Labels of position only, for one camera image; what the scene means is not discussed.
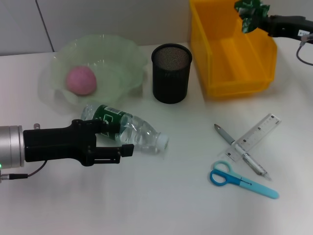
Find pink peach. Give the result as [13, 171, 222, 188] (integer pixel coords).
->
[65, 65, 97, 96]

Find clear green-label water bottle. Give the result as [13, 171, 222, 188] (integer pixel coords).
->
[80, 103, 170, 156]

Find grey clear ballpoint pen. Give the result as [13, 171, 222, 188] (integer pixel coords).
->
[214, 123, 272, 182]

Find clear plastic ruler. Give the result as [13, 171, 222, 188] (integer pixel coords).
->
[224, 113, 282, 162]

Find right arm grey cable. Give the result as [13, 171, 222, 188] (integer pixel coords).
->
[296, 33, 313, 66]

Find left arm grey cable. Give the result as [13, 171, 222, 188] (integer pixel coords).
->
[1, 161, 47, 180]

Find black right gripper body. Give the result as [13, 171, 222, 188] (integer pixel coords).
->
[276, 15, 313, 45]

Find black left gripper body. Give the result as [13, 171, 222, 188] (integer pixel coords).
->
[23, 119, 98, 167]

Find blue scissors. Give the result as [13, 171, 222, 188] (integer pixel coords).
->
[209, 160, 279, 199]

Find yellow plastic bin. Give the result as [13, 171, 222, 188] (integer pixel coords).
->
[190, 0, 278, 99]

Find translucent green fruit bowl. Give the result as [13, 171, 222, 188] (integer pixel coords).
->
[50, 34, 149, 106]

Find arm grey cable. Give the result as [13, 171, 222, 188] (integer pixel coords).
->
[1, 161, 47, 180]
[296, 33, 313, 66]

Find black mesh pen holder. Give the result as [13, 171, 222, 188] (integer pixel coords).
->
[151, 43, 193, 104]

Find green plastic wrapper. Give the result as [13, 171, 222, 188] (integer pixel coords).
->
[234, 0, 271, 34]

